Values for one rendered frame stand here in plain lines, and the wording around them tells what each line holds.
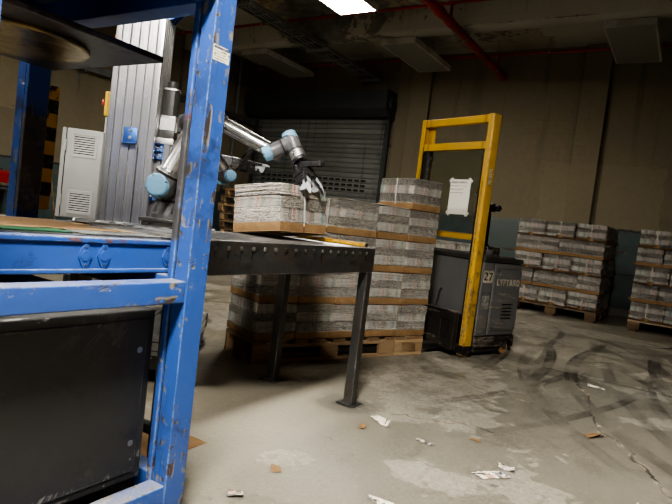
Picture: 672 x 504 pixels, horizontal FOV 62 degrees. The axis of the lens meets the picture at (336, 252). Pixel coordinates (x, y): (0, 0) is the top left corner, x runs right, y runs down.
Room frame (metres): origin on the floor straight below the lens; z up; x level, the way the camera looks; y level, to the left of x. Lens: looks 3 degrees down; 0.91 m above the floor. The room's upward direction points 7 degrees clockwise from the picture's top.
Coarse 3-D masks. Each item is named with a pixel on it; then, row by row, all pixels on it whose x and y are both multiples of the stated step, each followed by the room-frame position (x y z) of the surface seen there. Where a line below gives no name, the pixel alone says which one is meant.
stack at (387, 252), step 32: (384, 256) 3.89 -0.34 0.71; (256, 288) 3.35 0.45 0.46; (320, 288) 3.59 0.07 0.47; (352, 288) 3.74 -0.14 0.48; (384, 288) 3.91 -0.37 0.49; (256, 320) 3.33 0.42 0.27; (288, 320) 3.46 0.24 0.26; (320, 320) 3.61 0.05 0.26; (352, 320) 3.76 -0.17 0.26; (384, 320) 3.93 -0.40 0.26; (256, 352) 3.33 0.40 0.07; (288, 352) 3.63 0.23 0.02; (320, 352) 3.62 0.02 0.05; (384, 352) 3.96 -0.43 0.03
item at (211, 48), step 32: (224, 0) 1.52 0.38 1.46; (224, 32) 1.53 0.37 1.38; (192, 64) 1.53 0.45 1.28; (224, 64) 1.54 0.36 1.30; (192, 96) 1.53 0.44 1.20; (224, 96) 1.55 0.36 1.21; (192, 128) 1.52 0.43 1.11; (192, 160) 1.52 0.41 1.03; (192, 192) 1.51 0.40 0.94; (192, 224) 1.50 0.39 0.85; (192, 256) 1.51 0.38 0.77; (192, 288) 1.52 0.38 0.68; (192, 320) 1.53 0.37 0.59; (160, 352) 1.54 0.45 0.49; (192, 352) 1.54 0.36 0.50; (160, 384) 1.53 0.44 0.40; (192, 384) 1.55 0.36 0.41; (160, 416) 1.53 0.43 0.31; (160, 448) 1.52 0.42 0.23; (160, 480) 1.51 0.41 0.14
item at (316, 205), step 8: (312, 192) 2.77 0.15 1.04; (320, 192) 2.83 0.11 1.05; (312, 200) 2.77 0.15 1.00; (320, 200) 2.84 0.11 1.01; (312, 208) 2.77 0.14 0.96; (320, 208) 2.83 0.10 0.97; (312, 216) 2.78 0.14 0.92; (320, 216) 2.83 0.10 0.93; (312, 224) 2.77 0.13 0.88; (320, 224) 2.83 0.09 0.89
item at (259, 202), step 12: (240, 192) 2.68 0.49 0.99; (252, 192) 2.65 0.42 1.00; (264, 192) 2.61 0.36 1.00; (276, 192) 2.57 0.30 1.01; (288, 192) 2.61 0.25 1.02; (300, 192) 2.69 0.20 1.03; (240, 204) 2.69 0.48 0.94; (252, 204) 2.65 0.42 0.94; (264, 204) 2.61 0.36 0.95; (276, 204) 2.57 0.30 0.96; (288, 204) 2.61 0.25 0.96; (240, 216) 2.68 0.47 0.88; (252, 216) 2.64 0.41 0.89; (264, 216) 2.61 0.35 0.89; (276, 216) 2.57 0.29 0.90; (288, 216) 2.61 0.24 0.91
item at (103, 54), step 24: (0, 24) 1.38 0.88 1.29; (24, 24) 1.38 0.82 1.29; (48, 24) 1.38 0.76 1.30; (72, 24) 1.38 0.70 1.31; (0, 48) 1.63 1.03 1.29; (24, 48) 1.59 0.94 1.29; (48, 48) 1.56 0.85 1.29; (72, 48) 1.53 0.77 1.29; (96, 48) 1.54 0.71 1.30; (120, 48) 1.51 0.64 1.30
